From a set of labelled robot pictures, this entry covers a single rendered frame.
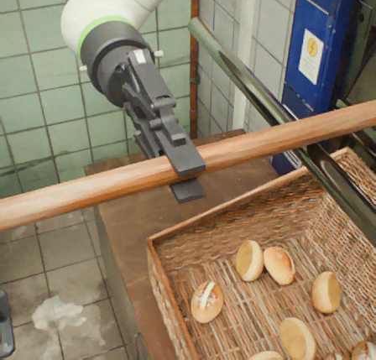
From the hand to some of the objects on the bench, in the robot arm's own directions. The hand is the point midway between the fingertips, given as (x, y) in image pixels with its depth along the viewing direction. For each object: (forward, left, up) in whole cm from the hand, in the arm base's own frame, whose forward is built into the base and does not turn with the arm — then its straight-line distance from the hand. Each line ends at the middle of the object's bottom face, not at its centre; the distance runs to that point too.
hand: (180, 164), depth 52 cm
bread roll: (+6, +36, -60) cm, 71 cm away
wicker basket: (-3, +26, -62) cm, 67 cm away
